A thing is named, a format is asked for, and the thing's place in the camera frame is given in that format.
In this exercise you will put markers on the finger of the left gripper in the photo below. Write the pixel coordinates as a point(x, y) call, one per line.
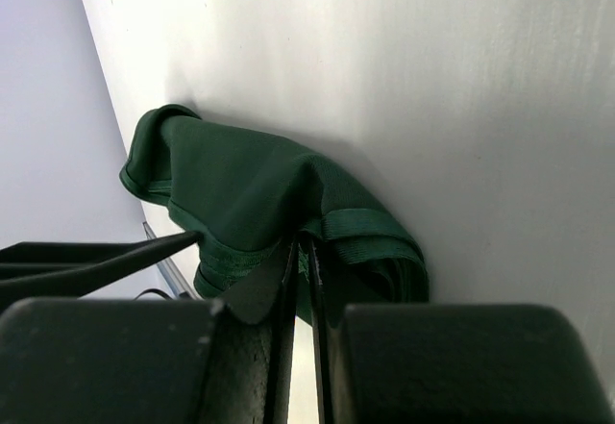
point(34, 270)

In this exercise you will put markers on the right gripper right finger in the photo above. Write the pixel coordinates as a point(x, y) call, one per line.
point(378, 362)

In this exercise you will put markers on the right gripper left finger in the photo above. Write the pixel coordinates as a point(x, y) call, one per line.
point(221, 360)

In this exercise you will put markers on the dark green cloth napkin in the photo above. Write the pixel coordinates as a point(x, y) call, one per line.
point(247, 191)

